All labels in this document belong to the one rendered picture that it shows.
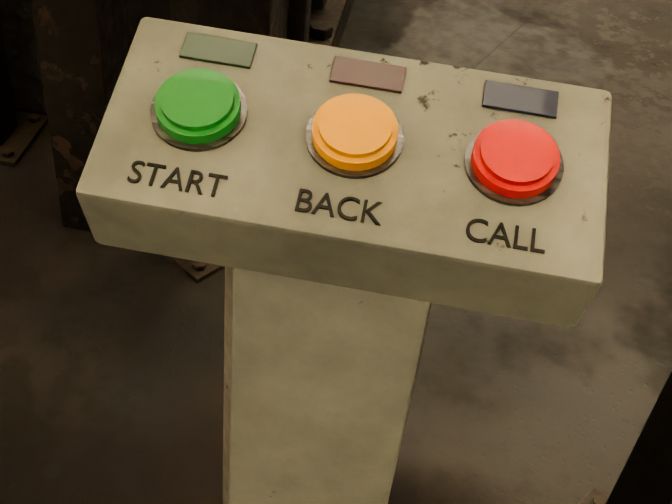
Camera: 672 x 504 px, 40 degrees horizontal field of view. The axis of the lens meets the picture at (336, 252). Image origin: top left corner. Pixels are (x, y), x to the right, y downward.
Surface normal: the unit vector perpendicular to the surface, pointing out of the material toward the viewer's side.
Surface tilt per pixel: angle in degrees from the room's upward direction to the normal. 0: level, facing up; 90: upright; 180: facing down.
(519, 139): 20
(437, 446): 0
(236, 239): 110
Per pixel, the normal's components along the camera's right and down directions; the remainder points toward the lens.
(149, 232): -0.18, 0.86
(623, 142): 0.09, -0.75
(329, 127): 0.03, -0.48
